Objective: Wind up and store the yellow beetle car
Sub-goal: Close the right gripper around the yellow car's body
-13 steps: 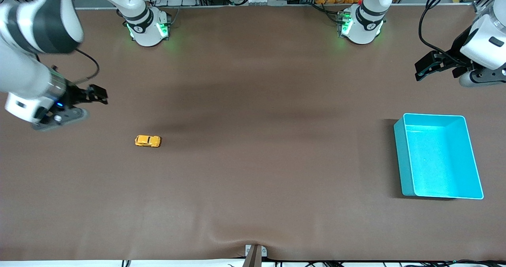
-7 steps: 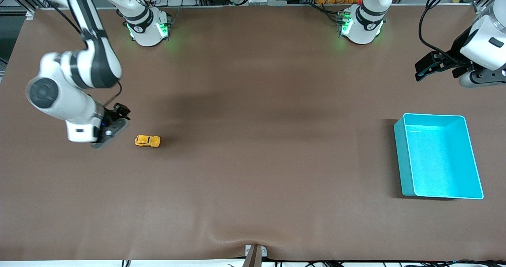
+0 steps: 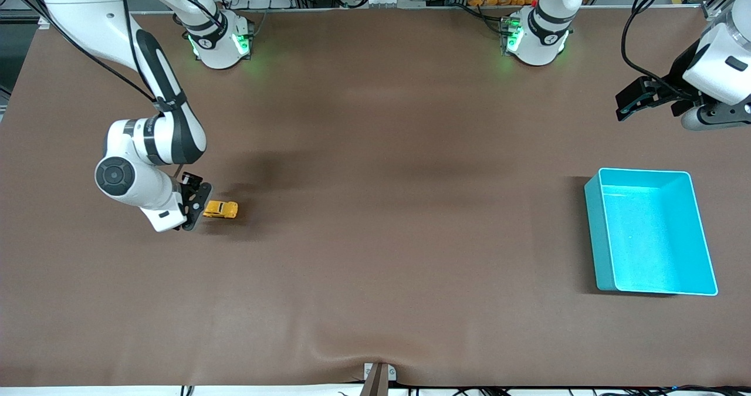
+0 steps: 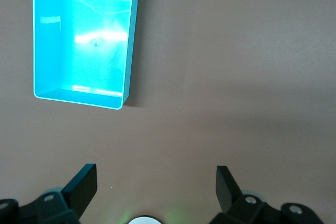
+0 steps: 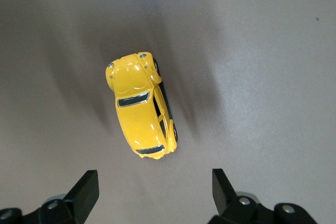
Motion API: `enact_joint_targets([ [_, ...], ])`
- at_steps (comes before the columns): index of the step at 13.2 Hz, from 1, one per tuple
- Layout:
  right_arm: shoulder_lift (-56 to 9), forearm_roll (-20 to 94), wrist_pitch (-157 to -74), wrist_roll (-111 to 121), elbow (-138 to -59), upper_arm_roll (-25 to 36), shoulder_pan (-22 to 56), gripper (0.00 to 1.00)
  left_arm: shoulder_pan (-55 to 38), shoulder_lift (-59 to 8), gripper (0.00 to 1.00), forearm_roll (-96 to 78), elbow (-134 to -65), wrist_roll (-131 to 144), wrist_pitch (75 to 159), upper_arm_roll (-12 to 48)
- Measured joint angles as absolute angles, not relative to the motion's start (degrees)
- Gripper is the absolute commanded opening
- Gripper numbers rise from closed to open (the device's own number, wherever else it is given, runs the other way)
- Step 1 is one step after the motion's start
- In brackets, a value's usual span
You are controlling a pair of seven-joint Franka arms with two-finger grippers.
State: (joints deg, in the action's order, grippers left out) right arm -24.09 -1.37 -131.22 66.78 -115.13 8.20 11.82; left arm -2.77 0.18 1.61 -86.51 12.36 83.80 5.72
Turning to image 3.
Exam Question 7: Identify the yellow beetle toy car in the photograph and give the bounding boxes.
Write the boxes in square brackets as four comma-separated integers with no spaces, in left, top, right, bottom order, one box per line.
[202,201,239,219]

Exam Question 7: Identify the turquoise plastic bin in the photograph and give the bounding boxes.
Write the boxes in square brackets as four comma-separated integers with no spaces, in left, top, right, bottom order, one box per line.
[584,168,719,297]

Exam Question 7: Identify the brown table mat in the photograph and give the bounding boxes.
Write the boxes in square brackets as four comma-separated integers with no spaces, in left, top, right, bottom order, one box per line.
[0,6,751,388]

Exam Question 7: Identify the metal clamp bracket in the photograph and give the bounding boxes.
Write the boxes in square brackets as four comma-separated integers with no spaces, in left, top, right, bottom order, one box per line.
[359,362,397,396]

